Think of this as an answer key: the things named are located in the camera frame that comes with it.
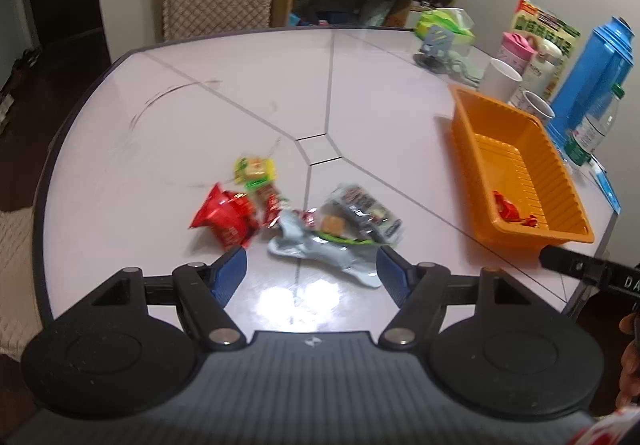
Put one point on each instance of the orange plastic tray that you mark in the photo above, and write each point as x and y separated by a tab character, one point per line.
505	160

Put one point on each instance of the pink drinking bottle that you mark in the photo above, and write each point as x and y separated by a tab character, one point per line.
515	50

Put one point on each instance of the person's right hand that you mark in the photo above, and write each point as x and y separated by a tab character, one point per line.
631	365

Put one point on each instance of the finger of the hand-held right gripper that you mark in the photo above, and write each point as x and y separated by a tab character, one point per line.
565	262

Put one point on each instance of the large yellow green snack bag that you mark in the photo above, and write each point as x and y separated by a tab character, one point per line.
545	22

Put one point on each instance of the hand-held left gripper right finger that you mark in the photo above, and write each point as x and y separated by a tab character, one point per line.
391	272

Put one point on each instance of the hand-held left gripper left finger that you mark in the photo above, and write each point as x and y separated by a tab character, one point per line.
231	271

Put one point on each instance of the light green cloth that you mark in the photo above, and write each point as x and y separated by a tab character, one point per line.
465	67

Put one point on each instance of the white mug with red print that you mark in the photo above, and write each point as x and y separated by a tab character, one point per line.
532	107

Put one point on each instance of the small orange red candy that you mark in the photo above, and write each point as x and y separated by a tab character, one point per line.
530	221

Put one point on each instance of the beige quilted cushion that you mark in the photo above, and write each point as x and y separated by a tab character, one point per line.
17	280

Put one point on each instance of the white thermos bottle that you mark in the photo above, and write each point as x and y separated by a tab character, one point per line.
542	70

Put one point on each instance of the dark red snack packet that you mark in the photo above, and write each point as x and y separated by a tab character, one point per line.
306	219
272	205

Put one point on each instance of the blue white tube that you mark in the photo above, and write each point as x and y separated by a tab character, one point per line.
607	187

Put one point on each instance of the plain white mug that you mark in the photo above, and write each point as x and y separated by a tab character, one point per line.
497	77

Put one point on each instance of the clear water bottle green cap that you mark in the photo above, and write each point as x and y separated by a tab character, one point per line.
590	130

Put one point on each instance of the grey phone stand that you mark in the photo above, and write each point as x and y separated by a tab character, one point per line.
435	47

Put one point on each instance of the yellow green snack packet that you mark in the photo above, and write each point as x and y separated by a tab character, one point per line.
255	170

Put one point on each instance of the red wrapped candy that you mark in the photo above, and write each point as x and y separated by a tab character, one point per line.
506	207

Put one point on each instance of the green tissue pack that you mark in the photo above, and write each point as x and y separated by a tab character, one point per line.
445	22

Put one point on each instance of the bright red snack packet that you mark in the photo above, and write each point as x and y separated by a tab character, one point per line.
225	217

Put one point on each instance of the blue thermos jug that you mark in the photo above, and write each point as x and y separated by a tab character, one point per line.
590	75

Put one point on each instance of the silver foil snack packet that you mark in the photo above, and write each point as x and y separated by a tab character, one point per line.
320	257

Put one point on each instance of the black clear snack packet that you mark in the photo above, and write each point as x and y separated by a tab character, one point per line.
367	210

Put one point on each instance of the clear packet with brown biscuit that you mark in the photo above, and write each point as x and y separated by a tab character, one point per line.
333	225

